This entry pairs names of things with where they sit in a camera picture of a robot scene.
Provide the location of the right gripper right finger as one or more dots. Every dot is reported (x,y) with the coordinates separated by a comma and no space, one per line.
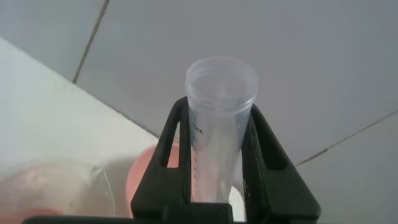
(273,196)

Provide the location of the pink bowl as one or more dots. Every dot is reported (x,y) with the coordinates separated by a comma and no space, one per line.
(140,174)

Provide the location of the clear glass beaker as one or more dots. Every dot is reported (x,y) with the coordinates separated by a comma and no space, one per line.
(56,186)

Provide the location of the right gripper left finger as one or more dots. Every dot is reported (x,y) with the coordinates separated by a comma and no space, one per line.
(161,193)

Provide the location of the test tube with red pigment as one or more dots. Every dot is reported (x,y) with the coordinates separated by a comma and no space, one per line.
(220,102)

